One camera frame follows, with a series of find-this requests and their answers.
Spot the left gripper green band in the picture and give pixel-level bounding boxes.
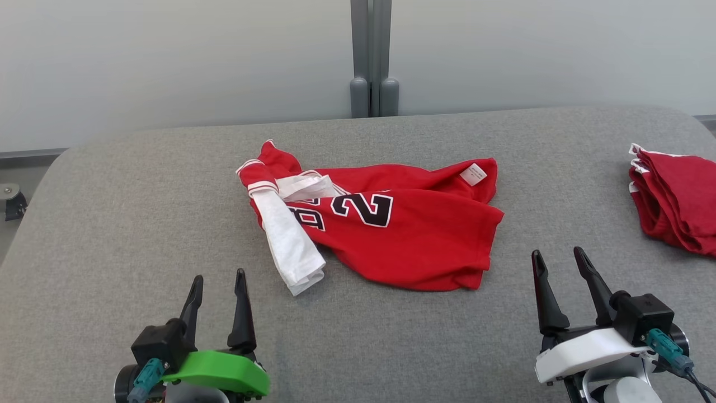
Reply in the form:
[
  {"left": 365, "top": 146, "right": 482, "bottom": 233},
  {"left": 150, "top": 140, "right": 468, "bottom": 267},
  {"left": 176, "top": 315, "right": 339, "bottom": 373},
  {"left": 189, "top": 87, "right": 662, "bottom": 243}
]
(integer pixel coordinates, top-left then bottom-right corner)
[{"left": 162, "top": 269, "right": 271, "bottom": 399}]

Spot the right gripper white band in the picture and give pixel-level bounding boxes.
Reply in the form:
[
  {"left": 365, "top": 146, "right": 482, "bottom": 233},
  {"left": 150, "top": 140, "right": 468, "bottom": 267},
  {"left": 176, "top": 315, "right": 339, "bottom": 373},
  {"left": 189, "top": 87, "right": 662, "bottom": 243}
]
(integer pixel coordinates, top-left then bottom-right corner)
[{"left": 531, "top": 246, "right": 653, "bottom": 385}]

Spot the red basketball jersey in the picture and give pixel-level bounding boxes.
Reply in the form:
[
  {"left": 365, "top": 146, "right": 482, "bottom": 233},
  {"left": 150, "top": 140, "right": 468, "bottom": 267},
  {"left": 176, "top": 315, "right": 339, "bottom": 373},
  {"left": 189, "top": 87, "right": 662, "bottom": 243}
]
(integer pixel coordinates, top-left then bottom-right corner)
[{"left": 235, "top": 139, "right": 506, "bottom": 297}]

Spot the black caster foot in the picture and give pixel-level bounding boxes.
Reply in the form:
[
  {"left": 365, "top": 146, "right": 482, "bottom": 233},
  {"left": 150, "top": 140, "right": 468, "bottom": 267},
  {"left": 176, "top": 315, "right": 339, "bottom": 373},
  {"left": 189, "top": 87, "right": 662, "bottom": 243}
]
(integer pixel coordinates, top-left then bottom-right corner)
[{"left": 0, "top": 183, "right": 28, "bottom": 222}]

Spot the left camera cable teal plug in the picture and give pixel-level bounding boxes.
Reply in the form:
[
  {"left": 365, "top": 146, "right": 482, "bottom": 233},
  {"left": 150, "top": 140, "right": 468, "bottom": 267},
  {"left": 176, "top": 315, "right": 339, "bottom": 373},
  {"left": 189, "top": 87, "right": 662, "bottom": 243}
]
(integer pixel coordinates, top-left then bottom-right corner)
[{"left": 127, "top": 358, "right": 166, "bottom": 403}]

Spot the camera cable teal plug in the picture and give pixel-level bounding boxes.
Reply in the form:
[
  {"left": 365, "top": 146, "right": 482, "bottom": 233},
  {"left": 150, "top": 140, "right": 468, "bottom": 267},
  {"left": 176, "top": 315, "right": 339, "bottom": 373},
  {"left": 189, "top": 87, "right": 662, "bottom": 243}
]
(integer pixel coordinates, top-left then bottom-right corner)
[
  {"left": 643, "top": 329, "right": 716, "bottom": 401},
  {"left": 127, "top": 358, "right": 166, "bottom": 403}
]

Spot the right camera cable teal plug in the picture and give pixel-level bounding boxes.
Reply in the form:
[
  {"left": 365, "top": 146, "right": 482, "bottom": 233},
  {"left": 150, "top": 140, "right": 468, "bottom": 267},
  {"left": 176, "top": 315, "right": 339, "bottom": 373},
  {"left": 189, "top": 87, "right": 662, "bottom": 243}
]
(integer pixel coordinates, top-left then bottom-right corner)
[{"left": 643, "top": 329, "right": 716, "bottom": 401}]

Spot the grey partition post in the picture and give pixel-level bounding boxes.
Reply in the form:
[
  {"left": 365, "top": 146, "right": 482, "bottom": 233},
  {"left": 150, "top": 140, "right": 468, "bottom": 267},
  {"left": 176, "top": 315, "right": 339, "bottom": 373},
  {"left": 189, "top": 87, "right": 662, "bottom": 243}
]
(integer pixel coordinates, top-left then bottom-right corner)
[{"left": 349, "top": 0, "right": 401, "bottom": 119}]

